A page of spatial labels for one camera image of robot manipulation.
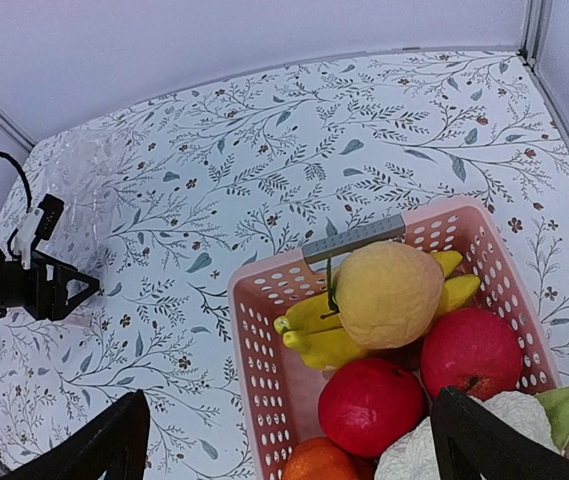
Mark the floral table mat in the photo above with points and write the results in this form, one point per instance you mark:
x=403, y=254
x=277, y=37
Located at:
x=237, y=171

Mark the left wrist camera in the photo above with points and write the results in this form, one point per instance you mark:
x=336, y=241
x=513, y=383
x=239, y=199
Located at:
x=38, y=225

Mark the red toy apple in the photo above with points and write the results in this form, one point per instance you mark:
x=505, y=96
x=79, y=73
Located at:
x=369, y=404
x=473, y=350

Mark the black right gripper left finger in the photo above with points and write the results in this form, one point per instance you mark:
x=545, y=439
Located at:
x=113, y=445

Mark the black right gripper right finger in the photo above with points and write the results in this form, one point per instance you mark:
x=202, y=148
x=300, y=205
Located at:
x=472, y=443

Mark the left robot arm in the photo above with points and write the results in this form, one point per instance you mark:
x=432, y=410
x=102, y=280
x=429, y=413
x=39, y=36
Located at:
x=10, y=284

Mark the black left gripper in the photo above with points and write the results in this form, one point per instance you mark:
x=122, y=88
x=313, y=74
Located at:
x=53, y=289

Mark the right aluminium frame post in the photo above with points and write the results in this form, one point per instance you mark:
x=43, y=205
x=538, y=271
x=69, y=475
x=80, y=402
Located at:
x=535, y=43

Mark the yellow toy lemon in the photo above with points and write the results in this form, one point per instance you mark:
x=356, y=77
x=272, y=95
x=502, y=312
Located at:
x=387, y=294

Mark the orange toy tangerine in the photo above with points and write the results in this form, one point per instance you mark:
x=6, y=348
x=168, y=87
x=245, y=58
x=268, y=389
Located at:
x=319, y=459

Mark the clear zip top bag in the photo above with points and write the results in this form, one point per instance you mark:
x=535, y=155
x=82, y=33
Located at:
x=80, y=171

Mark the white toy cauliflower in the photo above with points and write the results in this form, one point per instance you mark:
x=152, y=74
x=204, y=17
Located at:
x=542, y=418

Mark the pink plastic basket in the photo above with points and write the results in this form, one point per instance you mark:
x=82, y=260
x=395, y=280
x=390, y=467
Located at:
x=280, y=393

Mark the yellow toy banana bunch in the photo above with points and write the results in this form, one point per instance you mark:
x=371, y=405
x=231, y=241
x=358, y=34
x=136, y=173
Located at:
x=315, y=332

